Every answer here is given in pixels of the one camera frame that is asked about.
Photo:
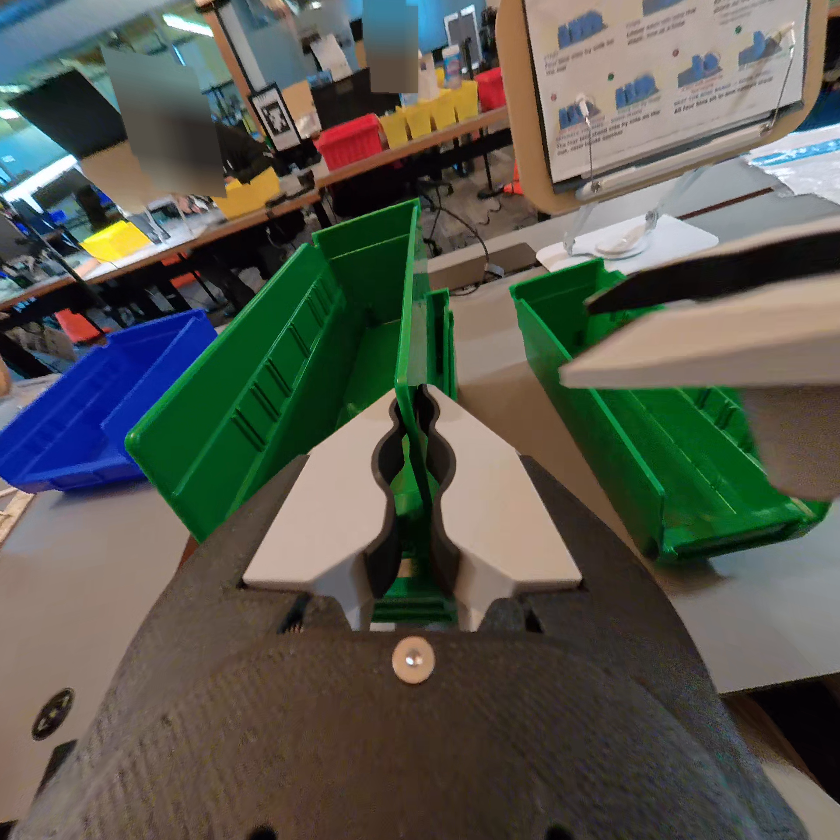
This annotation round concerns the red plastic bin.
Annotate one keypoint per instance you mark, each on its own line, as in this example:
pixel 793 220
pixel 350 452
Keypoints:
pixel 348 144
pixel 491 88

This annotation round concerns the wooden cutout sheet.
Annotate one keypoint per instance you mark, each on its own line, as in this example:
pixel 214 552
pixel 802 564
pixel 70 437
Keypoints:
pixel 12 515

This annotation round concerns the grey desk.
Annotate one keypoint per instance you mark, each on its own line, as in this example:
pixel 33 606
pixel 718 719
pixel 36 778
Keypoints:
pixel 754 623

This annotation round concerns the blue plastic bin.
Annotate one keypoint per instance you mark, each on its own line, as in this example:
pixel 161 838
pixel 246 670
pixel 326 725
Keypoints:
pixel 79 420

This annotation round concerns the green plastic bin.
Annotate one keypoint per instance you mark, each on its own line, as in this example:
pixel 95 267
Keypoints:
pixel 262 407
pixel 438 341
pixel 610 420

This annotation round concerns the black computer monitor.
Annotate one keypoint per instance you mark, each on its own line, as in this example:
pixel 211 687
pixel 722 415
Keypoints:
pixel 65 111

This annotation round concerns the printed instruction sheet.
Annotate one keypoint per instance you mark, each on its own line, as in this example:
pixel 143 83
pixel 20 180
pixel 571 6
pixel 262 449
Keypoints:
pixel 656 134

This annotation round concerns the round black desk grommet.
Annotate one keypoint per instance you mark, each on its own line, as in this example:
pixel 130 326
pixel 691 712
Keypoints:
pixel 52 714

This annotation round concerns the black white marker sign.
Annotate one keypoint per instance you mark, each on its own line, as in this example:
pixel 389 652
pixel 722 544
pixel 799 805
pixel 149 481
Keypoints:
pixel 275 118

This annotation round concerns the clear plastic bag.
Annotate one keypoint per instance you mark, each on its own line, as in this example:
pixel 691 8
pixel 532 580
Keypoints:
pixel 807 164

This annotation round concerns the white document stand base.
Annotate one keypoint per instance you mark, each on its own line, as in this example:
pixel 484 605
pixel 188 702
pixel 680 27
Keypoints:
pixel 682 239

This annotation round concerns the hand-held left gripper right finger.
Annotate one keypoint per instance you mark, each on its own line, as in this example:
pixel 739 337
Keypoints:
pixel 499 525

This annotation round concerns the yellow plastic bin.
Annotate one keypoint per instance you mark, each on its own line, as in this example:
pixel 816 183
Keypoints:
pixel 466 102
pixel 420 121
pixel 249 197
pixel 395 128
pixel 443 111
pixel 115 241

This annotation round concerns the tan document holder board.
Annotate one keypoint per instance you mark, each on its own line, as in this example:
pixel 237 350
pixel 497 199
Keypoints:
pixel 515 131

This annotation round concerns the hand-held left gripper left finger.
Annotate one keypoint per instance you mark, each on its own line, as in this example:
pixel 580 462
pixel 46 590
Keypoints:
pixel 328 525

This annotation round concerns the white plastic bottle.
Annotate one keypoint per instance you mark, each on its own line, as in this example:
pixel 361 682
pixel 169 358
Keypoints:
pixel 453 65

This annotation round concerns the orange plastic bin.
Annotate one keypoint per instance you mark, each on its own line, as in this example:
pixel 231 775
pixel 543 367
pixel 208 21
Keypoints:
pixel 79 325

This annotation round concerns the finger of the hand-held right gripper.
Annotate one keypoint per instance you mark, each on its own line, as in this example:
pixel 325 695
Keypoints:
pixel 800 237
pixel 722 348

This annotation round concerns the metal page clip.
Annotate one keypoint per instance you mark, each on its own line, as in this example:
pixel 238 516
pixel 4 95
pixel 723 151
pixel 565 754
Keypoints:
pixel 589 144
pixel 784 72

